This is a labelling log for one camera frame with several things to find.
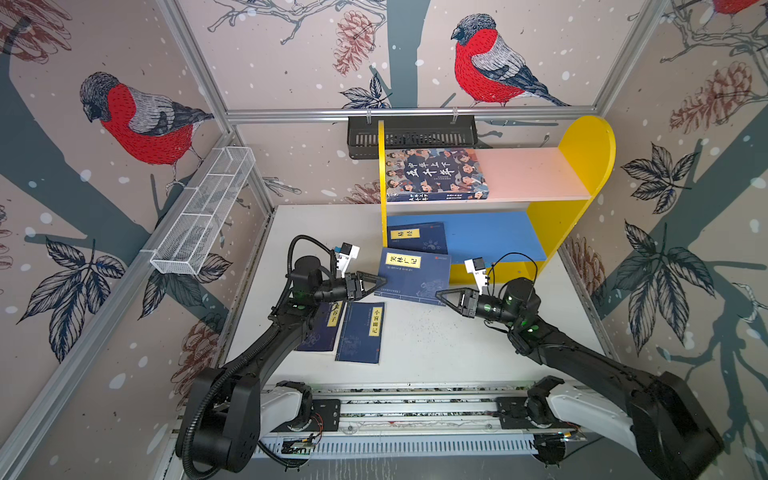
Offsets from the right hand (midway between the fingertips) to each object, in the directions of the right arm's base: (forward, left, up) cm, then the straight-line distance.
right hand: (436, 301), depth 72 cm
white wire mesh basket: (+18, +63, +13) cm, 66 cm away
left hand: (+2, +14, +3) cm, 14 cm away
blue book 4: (-2, +21, -18) cm, 28 cm away
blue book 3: (-3, +33, -17) cm, 37 cm away
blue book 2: (+6, +6, +2) cm, 9 cm away
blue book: (+25, +2, -5) cm, 25 cm away
